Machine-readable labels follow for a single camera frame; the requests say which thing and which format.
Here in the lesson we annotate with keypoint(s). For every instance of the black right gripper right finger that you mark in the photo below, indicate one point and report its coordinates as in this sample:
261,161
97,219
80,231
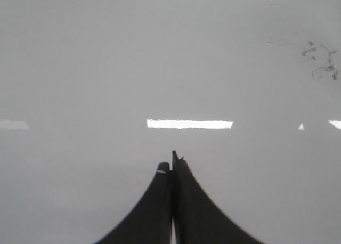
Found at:
197,219

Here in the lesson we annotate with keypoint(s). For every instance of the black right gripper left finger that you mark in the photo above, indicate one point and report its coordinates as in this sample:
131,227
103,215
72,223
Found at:
150,221

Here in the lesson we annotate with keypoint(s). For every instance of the white whiteboard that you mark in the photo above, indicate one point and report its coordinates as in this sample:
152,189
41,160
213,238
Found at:
96,93

